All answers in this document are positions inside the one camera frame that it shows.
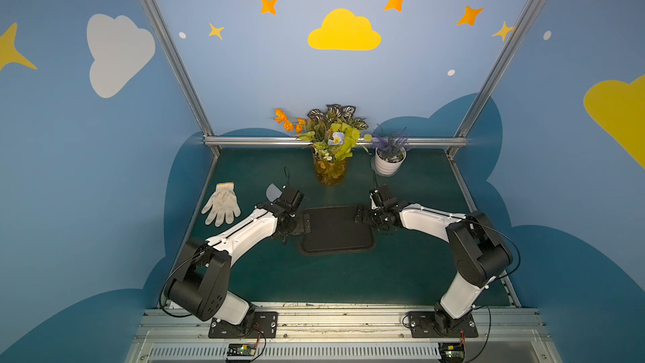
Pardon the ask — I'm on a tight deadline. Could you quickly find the right circuit board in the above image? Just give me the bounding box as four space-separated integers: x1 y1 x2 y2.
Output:
438 343 465 363

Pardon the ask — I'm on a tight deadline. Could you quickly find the black cutting board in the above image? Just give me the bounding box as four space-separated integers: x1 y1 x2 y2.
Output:
296 204 376 256

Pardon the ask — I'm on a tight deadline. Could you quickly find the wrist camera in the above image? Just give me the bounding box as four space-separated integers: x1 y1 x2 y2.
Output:
278 186 304 210
370 184 398 209

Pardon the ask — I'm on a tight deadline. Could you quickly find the white work glove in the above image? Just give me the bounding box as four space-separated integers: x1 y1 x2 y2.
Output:
201 183 241 227

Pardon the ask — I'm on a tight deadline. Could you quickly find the rear aluminium frame bar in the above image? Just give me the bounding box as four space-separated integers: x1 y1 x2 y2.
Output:
203 136 468 148

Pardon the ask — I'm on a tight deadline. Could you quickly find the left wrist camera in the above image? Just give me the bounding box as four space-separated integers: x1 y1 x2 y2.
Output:
278 186 304 210

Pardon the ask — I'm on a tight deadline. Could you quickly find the left aluminium frame post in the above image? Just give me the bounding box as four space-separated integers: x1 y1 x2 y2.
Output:
139 0 221 159

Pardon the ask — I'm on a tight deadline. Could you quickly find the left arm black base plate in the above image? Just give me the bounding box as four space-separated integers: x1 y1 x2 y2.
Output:
208 311 279 339

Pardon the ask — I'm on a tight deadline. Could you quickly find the aluminium frame post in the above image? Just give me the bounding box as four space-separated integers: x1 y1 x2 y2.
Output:
454 0 548 141
139 0 221 159

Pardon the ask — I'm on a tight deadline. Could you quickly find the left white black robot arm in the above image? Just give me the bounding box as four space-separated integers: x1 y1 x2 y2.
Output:
161 197 302 326

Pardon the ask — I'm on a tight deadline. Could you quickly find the left green circuit board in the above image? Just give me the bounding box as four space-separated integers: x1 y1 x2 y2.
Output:
224 343 260 362

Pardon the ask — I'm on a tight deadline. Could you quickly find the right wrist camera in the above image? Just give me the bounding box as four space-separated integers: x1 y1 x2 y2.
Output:
370 184 398 209

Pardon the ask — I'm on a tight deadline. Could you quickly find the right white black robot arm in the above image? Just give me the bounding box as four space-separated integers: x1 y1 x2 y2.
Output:
356 203 514 332

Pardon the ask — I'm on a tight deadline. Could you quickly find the flower bouquet in glass vase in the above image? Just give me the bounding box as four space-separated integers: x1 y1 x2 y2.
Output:
274 104 371 186

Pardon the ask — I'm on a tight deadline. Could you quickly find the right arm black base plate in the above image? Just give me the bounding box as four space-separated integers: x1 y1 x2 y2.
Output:
401 311 479 339

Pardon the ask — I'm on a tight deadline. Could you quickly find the lavender plant in white pot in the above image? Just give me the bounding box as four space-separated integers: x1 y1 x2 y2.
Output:
372 129 408 176

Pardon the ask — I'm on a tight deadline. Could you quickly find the aluminium front rail base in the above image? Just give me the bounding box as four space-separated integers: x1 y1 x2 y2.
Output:
126 302 562 362

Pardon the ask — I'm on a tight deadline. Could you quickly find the right aluminium frame post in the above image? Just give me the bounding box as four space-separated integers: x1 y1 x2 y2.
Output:
454 0 548 141

